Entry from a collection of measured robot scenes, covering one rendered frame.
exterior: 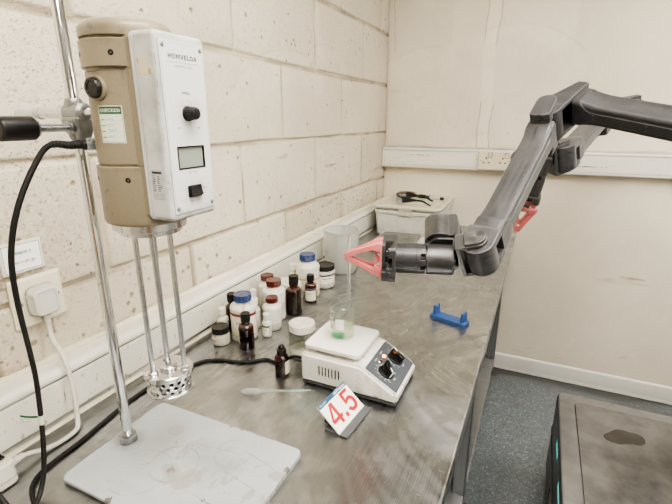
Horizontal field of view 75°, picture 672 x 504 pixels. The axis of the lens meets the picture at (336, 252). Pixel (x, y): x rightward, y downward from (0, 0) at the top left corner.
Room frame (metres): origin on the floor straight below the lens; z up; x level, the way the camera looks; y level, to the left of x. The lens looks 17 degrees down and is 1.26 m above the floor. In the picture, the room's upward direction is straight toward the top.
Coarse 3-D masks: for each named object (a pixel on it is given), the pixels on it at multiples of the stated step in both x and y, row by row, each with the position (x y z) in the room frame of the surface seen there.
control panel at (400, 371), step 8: (384, 344) 0.82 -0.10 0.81; (376, 352) 0.78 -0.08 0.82; (384, 352) 0.79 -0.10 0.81; (376, 360) 0.76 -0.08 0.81; (384, 360) 0.77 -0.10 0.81; (408, 360) 0.80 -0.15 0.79; (368, 368) 0.73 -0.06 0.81; (376, 368) 0.74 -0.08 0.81; (400, 368) 0.77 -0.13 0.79; (408, 368) 0.78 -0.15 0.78; (376, 376) 0.72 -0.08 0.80; (400, 376) 0.75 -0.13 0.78; (392, 384) 0.72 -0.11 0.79; (400, 384) 0.72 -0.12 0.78
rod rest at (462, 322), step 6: (438, 306) 1.09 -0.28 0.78; (432, 312) 1.09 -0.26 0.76; (438, 312) 1.09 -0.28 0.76; (438, 318) 1.07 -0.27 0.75; (444, 318) 1.06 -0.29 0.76; (450, 318) 1.06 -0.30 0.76; (456, 318) 1.06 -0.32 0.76; (462, 318) 1.03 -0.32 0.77; (456, 324) 1.03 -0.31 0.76; (462, 324) 1.02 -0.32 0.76; (468, 324) 1.04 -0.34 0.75
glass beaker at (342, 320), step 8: (336, 304) 0.83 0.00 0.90; (344, 304) 0.84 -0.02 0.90; (352, 304) 0.82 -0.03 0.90; (336, 312) 0.79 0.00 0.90; (344, 312) 0.79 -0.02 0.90; (352, 312) 0.80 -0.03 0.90; (336, 320) 0.79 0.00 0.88; (344, 320) 0.79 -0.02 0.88; (352, 320) 0.80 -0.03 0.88; (336, 328) 0.79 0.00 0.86; (344, 328) 0.79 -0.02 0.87; (352, 328) 0.80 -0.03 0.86; (336, 336) 0.79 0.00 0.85; (344, 336) 0.79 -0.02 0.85; (352, 336) 0.80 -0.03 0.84
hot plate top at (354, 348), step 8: (320, 328) 0.84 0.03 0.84; (328, 328) 0.84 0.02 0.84; (360, 328) 0.84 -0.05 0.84; (368, 328) 0.84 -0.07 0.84; (312, 336) 0.81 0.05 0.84; (320, 336) 0.81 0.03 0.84; (328, 336) 0.81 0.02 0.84; (360, 336) 0.81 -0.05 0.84; (368, 336) 0.81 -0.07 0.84; (376, 336) 0.81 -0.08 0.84; (312, 344) 0.77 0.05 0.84; (320, 344) 0.77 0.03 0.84; (328, 344) 0.77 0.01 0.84; (336, 344) 0.77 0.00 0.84; (344, 344) 0.77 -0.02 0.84; (352, 344) 0.77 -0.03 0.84; (360, 344) 0.77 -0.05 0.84; (368, 344) 0.78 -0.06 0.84; (328, 352) 0.75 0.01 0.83; (336, 352) 0.75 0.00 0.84; (344, 352) 0.74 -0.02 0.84; (352, 352) 0.74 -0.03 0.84; (360, 352) 0.74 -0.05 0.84
